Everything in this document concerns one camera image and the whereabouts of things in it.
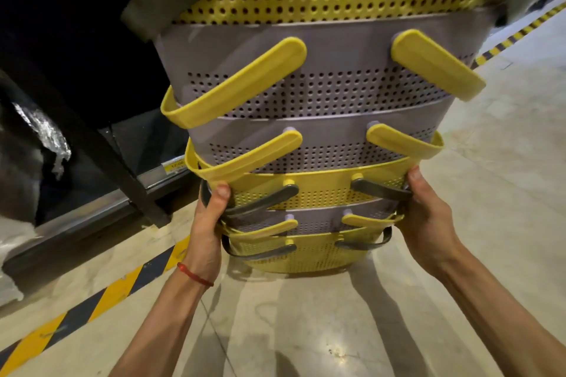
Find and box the person's left hand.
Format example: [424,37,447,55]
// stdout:
[180,183,232,284]

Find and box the red string bracelet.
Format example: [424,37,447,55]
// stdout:
[176,262,215,288]

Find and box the person's left forearm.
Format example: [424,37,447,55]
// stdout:
[108,266,215,377]

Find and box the person's right forearm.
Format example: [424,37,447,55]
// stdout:
[435,246,566,377]

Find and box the black metal shelf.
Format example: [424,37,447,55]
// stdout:
[0,0,209,289]

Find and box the yellow shelf label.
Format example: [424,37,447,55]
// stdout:
[160,157,190,175]

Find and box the person's right hand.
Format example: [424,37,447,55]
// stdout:
[396,165,465,278]

